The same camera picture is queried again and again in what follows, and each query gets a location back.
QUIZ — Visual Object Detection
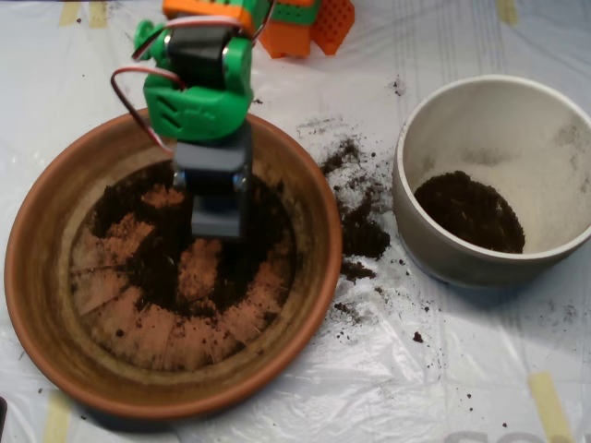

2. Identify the dark soil heap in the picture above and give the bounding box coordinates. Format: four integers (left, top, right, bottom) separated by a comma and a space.
85, 161, 296, 319

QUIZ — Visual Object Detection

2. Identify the dark soil layer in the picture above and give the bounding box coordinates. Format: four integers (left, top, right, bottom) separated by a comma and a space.
414, 170, 526, 255

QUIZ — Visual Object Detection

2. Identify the spilled dark soil patch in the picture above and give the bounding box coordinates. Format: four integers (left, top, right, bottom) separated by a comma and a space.
320, 136, 393, 285

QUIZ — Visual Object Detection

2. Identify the terracotta plant pot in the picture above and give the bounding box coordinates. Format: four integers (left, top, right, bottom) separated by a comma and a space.
4, 102, 344, 421

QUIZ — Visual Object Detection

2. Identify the white ceramic pot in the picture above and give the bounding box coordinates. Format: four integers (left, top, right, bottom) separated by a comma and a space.
392, 74, 591, 290

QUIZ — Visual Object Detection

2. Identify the beige masking tape strip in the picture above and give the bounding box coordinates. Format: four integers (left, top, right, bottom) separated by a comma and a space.
42, 390, 74, 443
59, 2, 80, 28
497, 0, 519, 25
89, 1, 109, 30
529, 372, 575, 443

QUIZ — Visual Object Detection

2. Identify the clear plastic sheet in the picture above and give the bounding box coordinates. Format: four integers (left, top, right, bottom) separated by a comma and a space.
0, 0, 591, 443

